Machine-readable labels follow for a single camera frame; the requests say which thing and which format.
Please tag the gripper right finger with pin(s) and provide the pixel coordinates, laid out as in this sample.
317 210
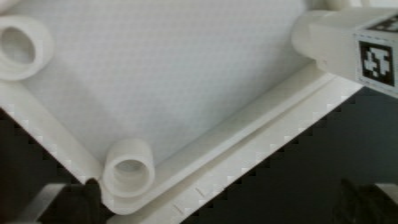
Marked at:
370 205

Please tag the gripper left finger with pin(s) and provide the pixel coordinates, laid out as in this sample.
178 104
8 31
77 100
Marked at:
40 204

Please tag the white desk top tray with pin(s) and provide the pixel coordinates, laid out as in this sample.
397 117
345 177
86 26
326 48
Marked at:
146 81

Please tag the white desk leg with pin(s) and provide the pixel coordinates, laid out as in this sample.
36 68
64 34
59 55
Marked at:
349 40

